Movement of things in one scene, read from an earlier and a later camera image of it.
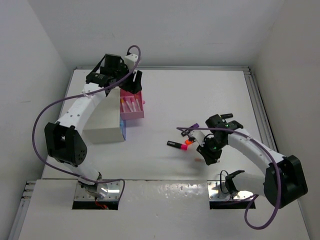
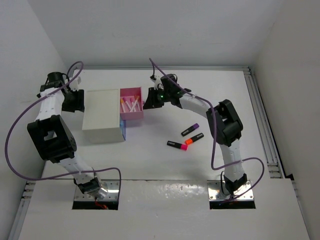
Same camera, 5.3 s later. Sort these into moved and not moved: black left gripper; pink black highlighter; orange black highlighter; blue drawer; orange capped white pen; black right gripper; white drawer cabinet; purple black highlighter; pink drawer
Moved: black right gripper; orange capped white pen; black left gripper
Not moved: pink black highlighter; purple black highlighter; blue drawer; orange black highlighter; white drawer cabinet; pink drawer
